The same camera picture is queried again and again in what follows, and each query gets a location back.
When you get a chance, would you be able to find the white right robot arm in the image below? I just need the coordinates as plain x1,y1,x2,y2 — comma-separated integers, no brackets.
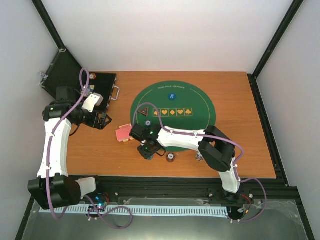
129,123,241,194

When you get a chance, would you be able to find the light blue cable duct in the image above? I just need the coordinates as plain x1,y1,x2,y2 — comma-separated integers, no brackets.
67,204,230,217

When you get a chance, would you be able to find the triangular dealer button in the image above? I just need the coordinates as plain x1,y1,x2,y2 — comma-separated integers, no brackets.
138,106,149,117

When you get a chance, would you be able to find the dark red chip stack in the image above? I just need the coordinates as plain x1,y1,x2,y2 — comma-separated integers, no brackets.
166,152,175,163

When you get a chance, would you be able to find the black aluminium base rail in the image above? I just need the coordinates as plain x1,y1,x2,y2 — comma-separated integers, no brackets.
97,176,302,206

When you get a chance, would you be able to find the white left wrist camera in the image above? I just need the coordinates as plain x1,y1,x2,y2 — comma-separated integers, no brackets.
81,93,104,113

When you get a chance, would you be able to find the single blue poker chip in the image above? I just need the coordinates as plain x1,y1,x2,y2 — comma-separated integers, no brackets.
145,120,152,127

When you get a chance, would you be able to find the black poker case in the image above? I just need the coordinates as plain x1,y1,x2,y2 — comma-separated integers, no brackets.
40,48,117,112

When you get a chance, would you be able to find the round green poker mat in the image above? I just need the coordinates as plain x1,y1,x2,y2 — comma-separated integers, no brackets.
130,80,217,152

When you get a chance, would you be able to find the orange chip in case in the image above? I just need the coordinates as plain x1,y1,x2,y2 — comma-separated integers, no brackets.
89,73,97,80

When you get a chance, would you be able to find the blue card box in case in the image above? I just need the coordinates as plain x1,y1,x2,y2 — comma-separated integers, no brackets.
80,85,95,98

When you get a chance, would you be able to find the blue small blind button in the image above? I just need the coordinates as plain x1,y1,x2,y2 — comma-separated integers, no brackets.
167,92,177,101

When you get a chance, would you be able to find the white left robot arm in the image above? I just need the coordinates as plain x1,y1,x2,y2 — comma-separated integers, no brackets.
27,86,112,210

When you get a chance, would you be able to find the red playing card deck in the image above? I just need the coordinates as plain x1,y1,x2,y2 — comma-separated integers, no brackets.
115,124,134,143

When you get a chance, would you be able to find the white purple chip stack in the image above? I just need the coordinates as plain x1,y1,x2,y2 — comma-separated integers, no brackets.
195,152,204,162

